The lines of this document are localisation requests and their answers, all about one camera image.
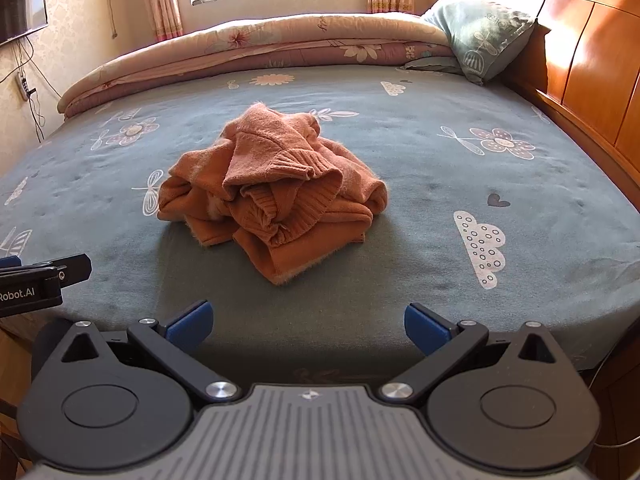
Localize wooden headboard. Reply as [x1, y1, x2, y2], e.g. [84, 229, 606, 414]
[500, 0, 640, 211]

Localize orange knit sweater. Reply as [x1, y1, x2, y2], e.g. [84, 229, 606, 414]
[157, 102, 388, 286]

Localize folded pink floral quilt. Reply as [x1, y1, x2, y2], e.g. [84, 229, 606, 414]
[56, 12, 451, 120]

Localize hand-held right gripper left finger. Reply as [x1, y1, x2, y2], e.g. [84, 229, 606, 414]
[60, 300, 242, 403]

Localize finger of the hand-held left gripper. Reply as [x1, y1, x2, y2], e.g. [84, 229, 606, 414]
[0, 254, 92, 288]

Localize flat grey-green pillow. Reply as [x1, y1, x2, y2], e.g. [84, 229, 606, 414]
[400, 55, 468, 77]

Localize wall television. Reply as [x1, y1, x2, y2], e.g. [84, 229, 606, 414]
[0, 0, 49, 45]

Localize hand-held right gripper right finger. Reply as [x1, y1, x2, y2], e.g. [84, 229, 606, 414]
[376, 302, 557, 403]

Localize grey-green floral pillow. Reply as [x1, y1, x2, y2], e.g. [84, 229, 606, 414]
[422, 0, 538, 86]

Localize black power cable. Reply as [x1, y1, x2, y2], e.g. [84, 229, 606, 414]
[0, 37, 48, 143]

